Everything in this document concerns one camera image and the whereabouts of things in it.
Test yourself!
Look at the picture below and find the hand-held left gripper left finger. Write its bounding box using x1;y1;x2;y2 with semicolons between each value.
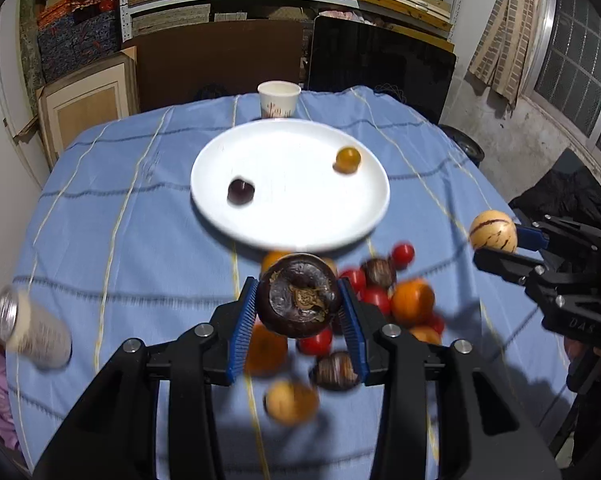
33;276;259;480

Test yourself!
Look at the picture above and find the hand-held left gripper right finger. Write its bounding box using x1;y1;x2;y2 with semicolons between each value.
336;277;563;480

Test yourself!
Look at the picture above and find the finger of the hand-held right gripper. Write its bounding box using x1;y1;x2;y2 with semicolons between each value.
473;247;548;288
513;214;601;266

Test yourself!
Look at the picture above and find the yellow striped pepino melon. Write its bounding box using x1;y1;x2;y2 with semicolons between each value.
469;211;518;254

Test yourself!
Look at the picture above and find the dark purple mangosteen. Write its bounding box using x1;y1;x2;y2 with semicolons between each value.
256;253;343;339

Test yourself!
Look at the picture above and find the dark brown round fruit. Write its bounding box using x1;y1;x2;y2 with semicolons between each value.
361;258;397;290
310;351;361;392

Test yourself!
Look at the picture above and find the orange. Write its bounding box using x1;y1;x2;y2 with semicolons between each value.
244;321;289;378
261;250;294;273
390;278;436;327

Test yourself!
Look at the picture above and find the pale orange peach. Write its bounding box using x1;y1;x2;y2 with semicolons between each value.
409;325;442;346

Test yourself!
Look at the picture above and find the white round plate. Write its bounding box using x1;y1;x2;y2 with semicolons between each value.
190;118;391;253

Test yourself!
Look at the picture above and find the person's right hand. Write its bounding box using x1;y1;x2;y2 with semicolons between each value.
564;337;588;386

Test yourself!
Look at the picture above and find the black jacket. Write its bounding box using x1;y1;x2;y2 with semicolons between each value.
507;147;601;241

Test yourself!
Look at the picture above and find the black wheel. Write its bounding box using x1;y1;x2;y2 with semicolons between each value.
437;125;483;165

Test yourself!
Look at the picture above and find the dark plum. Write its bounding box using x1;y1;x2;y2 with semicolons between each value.
227;178;256;207

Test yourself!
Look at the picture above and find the blue striped tablecloth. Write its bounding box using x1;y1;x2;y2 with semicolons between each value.
5;85;581;480

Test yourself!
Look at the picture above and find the yellow-green cherry tomato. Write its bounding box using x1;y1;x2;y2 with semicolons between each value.
335;146;362;175

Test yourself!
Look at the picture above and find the window with metal grille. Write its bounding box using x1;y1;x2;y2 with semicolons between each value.
530;0;601;151

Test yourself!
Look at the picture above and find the beige brick-patterned curtain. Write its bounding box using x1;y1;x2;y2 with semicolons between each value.
467;0;548;108

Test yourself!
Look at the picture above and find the white beverage can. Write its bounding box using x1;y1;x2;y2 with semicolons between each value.
0;285;74;371

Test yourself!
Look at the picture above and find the black flat panel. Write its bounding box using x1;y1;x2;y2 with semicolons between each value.
307;15;456;123

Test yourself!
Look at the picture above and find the white paper cup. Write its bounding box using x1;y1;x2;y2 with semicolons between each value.
258;81;301;120

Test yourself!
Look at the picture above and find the stack of yellow wooden boxes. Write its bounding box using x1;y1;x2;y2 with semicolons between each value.
350;0;456;41

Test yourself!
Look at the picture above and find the brown board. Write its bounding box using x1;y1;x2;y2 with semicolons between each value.
123;20;306;113

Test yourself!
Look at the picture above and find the light wooden framed panel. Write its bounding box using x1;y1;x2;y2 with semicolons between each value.
36;55;140;166

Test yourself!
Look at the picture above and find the stack of patterned fabric boxes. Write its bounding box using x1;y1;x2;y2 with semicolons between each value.
35;0;124;83

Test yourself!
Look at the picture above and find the white metal shelf unit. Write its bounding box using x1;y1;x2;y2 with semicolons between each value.
118;0;468;56

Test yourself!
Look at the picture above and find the green patterned box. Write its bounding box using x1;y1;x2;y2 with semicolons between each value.
18;0;46;91

